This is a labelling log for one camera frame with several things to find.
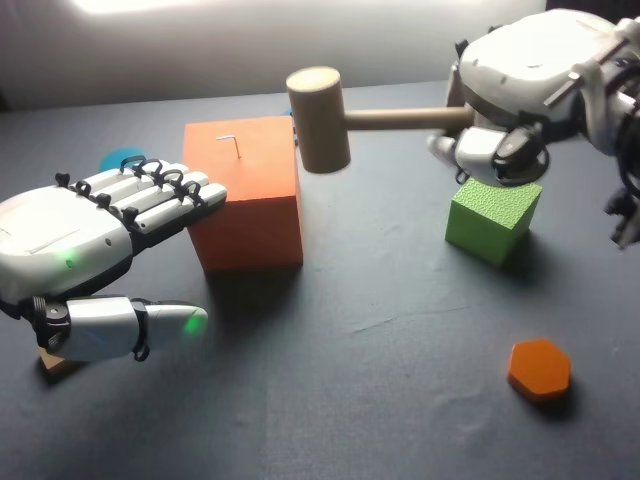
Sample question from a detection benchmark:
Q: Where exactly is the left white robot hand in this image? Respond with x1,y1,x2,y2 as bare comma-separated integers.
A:
0,157,227,362

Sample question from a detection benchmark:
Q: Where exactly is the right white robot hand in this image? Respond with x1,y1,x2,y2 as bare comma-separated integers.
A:
427,10,619,187

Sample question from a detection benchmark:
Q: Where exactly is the large orange cube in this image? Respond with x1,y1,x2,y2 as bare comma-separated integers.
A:
182,115,305,274

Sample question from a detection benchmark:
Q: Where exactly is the wooden mallet with white-wrapped handle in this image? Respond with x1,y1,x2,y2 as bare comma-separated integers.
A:
285,66,474,174

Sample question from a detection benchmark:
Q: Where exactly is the small metal nail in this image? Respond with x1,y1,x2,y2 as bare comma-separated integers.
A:
216,134,243,160

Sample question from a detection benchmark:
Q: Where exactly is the blue round disc block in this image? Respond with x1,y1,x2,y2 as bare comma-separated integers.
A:
98,144,146,174

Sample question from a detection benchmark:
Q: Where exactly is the dark curtain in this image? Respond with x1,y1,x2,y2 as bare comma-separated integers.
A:
545,0,640,24

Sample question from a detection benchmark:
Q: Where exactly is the tan wooden rectangular block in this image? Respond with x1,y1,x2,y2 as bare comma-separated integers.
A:
38,347,86,379

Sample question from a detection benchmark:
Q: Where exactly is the large green textured cube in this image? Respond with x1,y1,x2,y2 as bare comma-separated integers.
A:
444,178,544,270

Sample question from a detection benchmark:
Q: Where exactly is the orange hexagon block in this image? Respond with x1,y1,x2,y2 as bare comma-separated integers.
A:
507,338,572,401

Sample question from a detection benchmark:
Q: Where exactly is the grey table cloth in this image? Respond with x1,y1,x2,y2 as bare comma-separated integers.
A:
0,69,640,480

